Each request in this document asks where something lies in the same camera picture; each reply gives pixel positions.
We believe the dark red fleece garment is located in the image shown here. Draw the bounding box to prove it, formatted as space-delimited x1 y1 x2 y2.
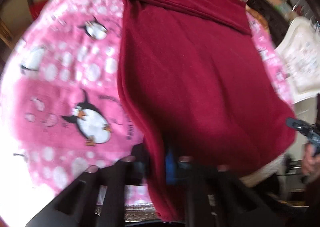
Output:
118 0 295 221

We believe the person's right hand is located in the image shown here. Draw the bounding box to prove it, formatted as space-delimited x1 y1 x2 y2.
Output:
302 143 319 184

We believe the white patterned cushion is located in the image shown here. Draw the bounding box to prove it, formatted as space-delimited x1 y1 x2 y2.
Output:
275 17 319 104

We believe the pink penguin fleece blanket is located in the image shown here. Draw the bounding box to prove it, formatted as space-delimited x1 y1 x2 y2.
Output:
0 0 296 205

